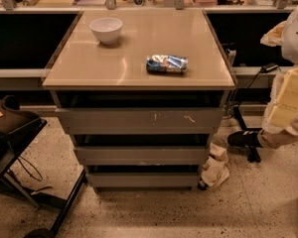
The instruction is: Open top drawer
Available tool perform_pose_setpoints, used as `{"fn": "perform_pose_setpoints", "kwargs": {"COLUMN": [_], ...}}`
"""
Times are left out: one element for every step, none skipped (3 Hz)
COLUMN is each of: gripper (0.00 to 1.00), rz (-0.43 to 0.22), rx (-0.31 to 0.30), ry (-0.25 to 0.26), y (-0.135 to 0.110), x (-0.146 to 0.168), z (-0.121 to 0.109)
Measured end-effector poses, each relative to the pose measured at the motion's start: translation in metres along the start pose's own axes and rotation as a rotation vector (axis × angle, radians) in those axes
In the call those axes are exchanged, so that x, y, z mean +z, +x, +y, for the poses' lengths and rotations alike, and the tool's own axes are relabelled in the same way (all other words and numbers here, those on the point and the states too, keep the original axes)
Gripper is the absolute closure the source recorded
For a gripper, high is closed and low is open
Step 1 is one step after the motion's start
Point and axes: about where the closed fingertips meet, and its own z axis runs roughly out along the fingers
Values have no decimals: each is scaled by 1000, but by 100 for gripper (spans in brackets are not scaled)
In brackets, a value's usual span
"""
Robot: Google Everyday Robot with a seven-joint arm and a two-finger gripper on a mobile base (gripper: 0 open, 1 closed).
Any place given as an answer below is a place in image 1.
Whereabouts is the black power adapter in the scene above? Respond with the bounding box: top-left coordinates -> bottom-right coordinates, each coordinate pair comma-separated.
259,62 -> 278,73

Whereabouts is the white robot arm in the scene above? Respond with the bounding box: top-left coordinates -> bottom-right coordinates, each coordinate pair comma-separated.
260,6 -> 298,134

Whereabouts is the grey middle drawer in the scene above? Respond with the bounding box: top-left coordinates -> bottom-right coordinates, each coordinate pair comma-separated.
74,147 -> 209,166

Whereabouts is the crumpled beige cloth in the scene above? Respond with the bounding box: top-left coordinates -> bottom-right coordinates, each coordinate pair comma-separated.
199,144 -> 229,189

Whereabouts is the blue foil snack bag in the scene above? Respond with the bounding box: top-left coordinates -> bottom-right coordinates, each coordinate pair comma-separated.
146,55 -> 188,73

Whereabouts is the black rolling cart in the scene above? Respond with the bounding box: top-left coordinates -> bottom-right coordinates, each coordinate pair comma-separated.
0,95 -> 86,238

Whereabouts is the black sneaker with stripes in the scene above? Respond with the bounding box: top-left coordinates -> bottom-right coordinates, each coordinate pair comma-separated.
227,131 -> 261,148

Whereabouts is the grey drawer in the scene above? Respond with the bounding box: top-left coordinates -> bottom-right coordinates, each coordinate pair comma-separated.
56,108 -> 224,135
74,147 -> 209,166
85,174 -> 199,187

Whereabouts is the grey top drawer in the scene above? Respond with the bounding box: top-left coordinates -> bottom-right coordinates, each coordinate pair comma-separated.
56,108 -> 224,135

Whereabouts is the white ceramic bowl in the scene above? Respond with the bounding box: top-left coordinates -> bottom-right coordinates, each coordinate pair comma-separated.
89,17 -> 123,44

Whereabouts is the grey bottom drawer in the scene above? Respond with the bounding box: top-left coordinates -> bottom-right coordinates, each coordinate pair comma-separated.
85,174 -> 199,187

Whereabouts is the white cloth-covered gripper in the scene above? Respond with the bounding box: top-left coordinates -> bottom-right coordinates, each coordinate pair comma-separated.
260,21 -> 298,134

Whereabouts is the grey drawer cabinet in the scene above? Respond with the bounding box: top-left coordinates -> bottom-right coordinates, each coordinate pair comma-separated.
43,8 -> 236,179

